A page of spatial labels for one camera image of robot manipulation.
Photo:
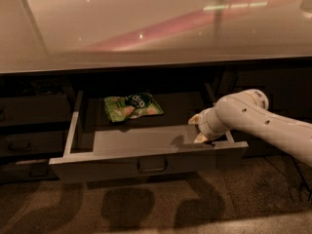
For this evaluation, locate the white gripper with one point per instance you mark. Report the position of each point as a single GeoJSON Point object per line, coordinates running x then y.
{"type": "Point", "coordinates": [205, 125]}

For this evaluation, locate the dark drawer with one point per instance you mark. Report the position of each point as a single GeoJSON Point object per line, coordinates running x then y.
{"type": "Point", "coordinates": [148, 146]}
{"type": "Point", "coordinates": [19, 111]}
{"type": "Point", "coordinates": [28, 170]}
{"type": "Point", "coordinates": [31, 143]}

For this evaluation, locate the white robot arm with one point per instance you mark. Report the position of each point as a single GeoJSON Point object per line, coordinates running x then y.
{"type": "Point", "coordinates": [247, 112]}

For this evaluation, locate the items inside top drawer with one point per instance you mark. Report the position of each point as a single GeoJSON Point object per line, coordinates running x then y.
{"type": "Point", "coordinates": [120, 109]}

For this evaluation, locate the dark cabinet door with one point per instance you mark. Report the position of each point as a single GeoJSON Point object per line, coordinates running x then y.
{"type": "Point", "coordinates": [289, 90]}

